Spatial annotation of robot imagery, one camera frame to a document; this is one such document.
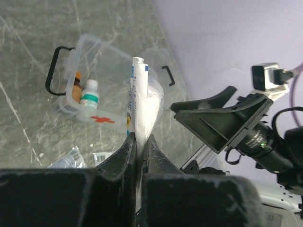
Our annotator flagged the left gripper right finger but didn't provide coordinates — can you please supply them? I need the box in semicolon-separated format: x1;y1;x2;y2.
142;136;267;227

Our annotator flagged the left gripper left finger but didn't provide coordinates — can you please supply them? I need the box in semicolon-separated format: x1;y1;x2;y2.
0;133;136;227

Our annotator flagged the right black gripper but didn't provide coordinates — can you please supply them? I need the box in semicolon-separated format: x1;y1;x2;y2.
170;86;295;174

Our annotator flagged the white blue gauze packet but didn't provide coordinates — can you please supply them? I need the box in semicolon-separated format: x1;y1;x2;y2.
125;56;164;146

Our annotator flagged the white bottle green label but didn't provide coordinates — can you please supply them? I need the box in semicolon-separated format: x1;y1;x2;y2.
80;79;99;109

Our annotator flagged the brown bottle orange cap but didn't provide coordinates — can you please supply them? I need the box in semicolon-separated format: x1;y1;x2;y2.
71;71;82;103

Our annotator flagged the clear plastic medicine box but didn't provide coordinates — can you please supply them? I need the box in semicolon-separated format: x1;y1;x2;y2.
45;34;133;131

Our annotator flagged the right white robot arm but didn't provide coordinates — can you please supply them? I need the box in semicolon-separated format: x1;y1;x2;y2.
170;86;303;227

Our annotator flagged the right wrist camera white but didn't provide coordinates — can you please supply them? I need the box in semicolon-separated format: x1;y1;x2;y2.
251;62;294;101

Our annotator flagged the clear box lid black handle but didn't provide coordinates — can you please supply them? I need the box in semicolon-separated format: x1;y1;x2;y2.
139;47;176;88

